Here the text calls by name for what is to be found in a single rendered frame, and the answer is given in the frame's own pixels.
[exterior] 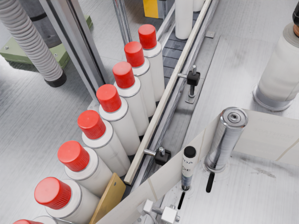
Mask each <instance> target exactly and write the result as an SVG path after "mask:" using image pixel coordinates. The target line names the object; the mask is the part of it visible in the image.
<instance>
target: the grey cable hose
mask: <svg viewBox="0 0 299 224"><path fill-rule="evenodd" d="M0 21H1V22H2V23H3V25H4V26H5V27H6V29H7V30H8V31H9V32H10V34H11V35H12V36H13V38H14V39H15V41H16V42H17V43H18V44H19V46H20V47H21V48H22V50H23V51H24V52H25V54H26V55H27V56H28V58H29V59H30V60H31V61H32V63H33V64H34V65H35V67H36V68H37V69H38V71H39V72H40V73H41V75H42V76H43V77H44V81H45V82H46V83H47V84H48V85H49V86H51V87H53V88H57V87H60V86H62V85H63V84H64V83H65V82H66V80H67V76H66V73H65V71H64V70H63V69H62V68H61V67H60V66H59V64H58V62H57V61H56V59H55V58H54V56H53V54H52V53H51V52H50V50H49V48H48V46H47V45H46V43H45V42H44V40H43V39H42V37H41V35H40V34H39V32H38V30H37V29H36V27H35V26H34V24H33V23H32V21H31V20H30V18H29V16H28V15H27V13H26V11H25V10H24V9H23V7H22V5H21V3H20V2H19V0H0Z"/></svg>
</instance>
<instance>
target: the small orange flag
mask: <svg viewBox="0 0 299 224"><path fill-rule="evenodd" d="M143 4H144V11H145V16H146V17H153V18H158V4H157V0H143Z"/></svg>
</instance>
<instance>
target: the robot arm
mask: <svg viewBox="0 0 299 224"><path fill-rule="evenodd" d="M19 2H20V3H21V5H22V7H23V9H24V10H25V11H26V13H27V15H28V16H29V18H30V20H31V21H32V23H33V24H34V26H35V27H36V29H37V30H38V32H39V34H40V35H41V37H42V39H43V40H44V42H45V43H46V45H48V44H52V43H54V42H56V41H58V40H60V38H59V36H58V34H57V32H56V30H55V29H54V27H53V25H52V23H51V21H50V20H49V18H48V16H47V14H46V12H45V10H44V9H43V7H42V5H41V3H40V1H39V0H19Z"/></svg>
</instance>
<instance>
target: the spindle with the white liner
mask: <svg viewBox="0 0 299 224"><path fill-rule="evenodd" d="M292 19H293V22H291V23H289V24H288V25H286V26H285V28H284V29H283V32H282V34H281V37H280V39H279V40H278V42H277V44H276V46H275V48H274V51H273V53H272V55H271V57H270V59H269V61H268V63H267V66H266V68H265V70H264V72H263V73H262V76H261V78H260V79H259V81H258V84H257V85H256V86H255V88H254V91H253V95H254V98H255V100H256V101H257V103H258V104H260V105H261V106H263V107H264V108H267V109H270V110H275V111H279V110H284V109H286V108H288V107H289V106H290V105H291V104H292V102H293V100H294V99H295V98H296V96H297V95H298V93H299V1H298V3H297V5H296V7H295V10H294V12H293V14H292Z"/></svg>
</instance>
